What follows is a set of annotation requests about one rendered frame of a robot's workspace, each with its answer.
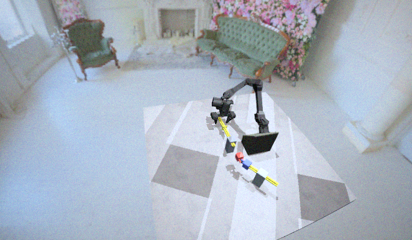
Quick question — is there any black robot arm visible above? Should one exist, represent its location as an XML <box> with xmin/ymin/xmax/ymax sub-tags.
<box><xmin>212</xmin><ymin>78</ymin><xmax>270</xmax><ymax>134</ymax></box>

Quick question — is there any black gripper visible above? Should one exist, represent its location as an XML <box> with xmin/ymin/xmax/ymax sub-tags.
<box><xmin>210</xmin><ymin>106</ymin><xmax>236</xmax><ymax>124</ymax></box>

